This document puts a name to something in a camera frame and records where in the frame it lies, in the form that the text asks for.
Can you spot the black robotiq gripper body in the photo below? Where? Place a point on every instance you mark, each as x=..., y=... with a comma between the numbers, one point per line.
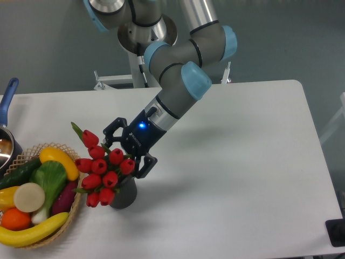
x=141, y=134

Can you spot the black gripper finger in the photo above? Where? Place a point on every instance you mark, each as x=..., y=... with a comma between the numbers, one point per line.
x=109, y=131
x=143, y=165

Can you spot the red tulip bouquet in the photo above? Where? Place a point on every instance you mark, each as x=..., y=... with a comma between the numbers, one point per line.
x=105, y=169

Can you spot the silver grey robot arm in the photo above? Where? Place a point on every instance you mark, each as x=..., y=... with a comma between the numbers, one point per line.
x=146, y=32

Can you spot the dark grey ribbed vase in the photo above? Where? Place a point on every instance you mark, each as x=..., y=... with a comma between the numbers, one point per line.
x=126, y=195

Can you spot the yellow squash upper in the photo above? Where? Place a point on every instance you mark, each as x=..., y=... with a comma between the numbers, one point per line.
x=57, y=155

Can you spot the green bok choy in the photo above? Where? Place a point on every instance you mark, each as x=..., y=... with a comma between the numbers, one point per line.
x=51, y=177

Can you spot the purple sweet potato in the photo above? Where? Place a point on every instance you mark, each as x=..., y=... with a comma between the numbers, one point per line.
x=65, y=199

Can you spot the woven wicker basket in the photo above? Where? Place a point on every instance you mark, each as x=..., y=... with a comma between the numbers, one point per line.
x=32, y=153

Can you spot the green cucumber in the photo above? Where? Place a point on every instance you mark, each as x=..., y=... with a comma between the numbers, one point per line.
x=21, y=174

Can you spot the beige round disc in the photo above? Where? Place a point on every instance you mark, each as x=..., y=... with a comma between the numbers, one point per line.
x=29, y=197

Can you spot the yellow pepper left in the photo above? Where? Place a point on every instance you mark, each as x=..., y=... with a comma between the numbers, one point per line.
x=7, y=198

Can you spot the orange fruit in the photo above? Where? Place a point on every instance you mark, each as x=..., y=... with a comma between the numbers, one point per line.
x=16, y=220

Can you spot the yellow banana front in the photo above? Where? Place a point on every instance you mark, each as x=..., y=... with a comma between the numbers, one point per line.
x=34, y=234

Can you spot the black device table edge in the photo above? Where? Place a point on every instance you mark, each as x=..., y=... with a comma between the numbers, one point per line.
x=335, y=230

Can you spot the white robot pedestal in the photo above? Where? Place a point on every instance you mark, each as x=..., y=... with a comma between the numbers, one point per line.
x=141, y=76

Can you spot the white base frame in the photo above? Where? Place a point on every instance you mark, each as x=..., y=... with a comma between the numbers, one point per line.
x=113, y=82

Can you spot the blue handled saucepan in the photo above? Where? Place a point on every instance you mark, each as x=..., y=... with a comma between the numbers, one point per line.
x=10, y=148

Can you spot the white frame right edge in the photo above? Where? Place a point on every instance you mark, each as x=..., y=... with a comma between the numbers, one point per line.
x=333, y=124

